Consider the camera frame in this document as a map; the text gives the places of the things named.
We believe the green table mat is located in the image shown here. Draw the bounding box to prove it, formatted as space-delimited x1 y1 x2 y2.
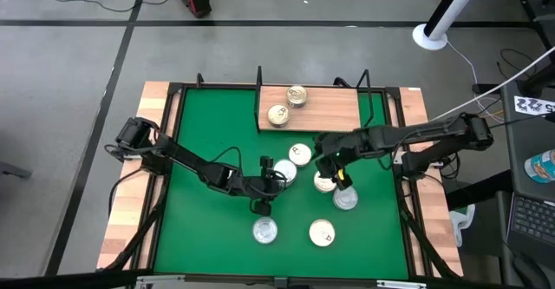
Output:
153 88 411 280

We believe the green label seafood can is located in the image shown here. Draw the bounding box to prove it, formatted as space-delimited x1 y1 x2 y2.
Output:
272 158 299 186

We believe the thick white cable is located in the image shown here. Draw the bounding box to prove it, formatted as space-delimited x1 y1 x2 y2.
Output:
428 45 555 123

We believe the black table frame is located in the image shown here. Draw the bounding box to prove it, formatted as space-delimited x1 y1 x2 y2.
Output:
97 80 463 281

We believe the left wooden table side board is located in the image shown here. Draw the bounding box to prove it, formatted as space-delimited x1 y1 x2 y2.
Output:
95 80 183 271

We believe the silver mount bracket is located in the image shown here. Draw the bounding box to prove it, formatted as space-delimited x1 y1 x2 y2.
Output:
375 279 428 289
135 273 174 289

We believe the white plastic bag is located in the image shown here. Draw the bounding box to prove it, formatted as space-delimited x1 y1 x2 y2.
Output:
448 203 477 247

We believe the red albacore tuna can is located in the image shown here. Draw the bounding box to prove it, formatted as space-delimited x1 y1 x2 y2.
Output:
251 217 279 245

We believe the printed white paper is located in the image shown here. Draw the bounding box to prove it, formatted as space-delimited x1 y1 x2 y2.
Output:
513 95 555 117

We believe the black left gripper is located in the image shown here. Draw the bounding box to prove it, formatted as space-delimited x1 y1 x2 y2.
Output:
238 165 291 202

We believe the grey floor object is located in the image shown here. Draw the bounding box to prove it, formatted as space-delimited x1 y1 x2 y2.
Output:
0 161 34 180

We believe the wooden table side board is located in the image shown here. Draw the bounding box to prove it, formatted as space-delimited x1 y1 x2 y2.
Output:
95 80 183 271
389 87 464 277

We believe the right wooden table side board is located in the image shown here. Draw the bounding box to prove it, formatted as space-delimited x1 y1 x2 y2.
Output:
389 87 464 277

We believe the pale green label tuna can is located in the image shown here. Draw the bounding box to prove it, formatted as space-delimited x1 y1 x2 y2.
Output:
332 186 360 212

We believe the blue red-banded seafood can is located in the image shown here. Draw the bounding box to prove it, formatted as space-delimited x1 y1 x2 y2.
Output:
308 219 336 248
285 84 309 109
288 142 313 167
312 170 337 194
266 103 291 129

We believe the grey desk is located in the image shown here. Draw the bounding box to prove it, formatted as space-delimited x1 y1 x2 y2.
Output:
501 78 555 203

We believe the black laptop keyboard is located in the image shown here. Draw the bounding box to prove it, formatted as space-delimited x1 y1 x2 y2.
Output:
506 190 555 258

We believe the wooden shelf board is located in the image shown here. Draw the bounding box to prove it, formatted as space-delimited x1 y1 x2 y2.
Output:
258 84 362 134

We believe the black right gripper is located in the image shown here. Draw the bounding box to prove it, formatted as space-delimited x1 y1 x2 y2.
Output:
312 131 351 180

